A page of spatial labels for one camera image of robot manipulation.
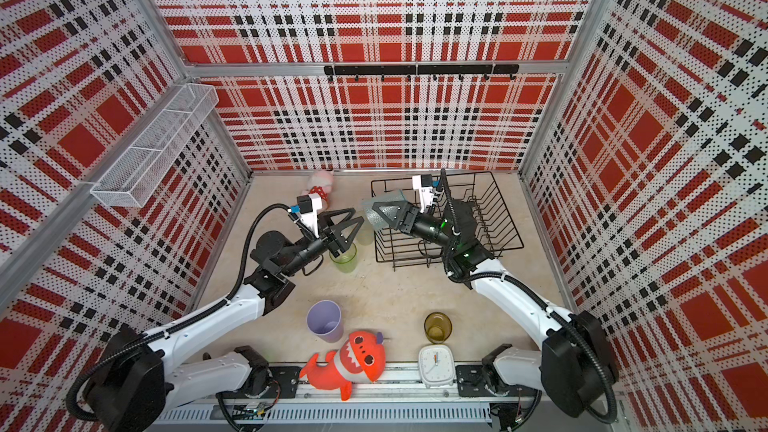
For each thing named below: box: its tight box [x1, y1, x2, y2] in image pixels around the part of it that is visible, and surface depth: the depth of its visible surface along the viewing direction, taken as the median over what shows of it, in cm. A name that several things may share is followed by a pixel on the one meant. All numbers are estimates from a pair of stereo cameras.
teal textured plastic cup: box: [362, 189, 406, 229], surface depth 66 cm
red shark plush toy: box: [300, 331, 386, 401], surface depth 72 cm
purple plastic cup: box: [306, 300, 344, 344], surface depth 78 cm
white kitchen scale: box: [418, 344, 455, 388], surface depth 76 cm
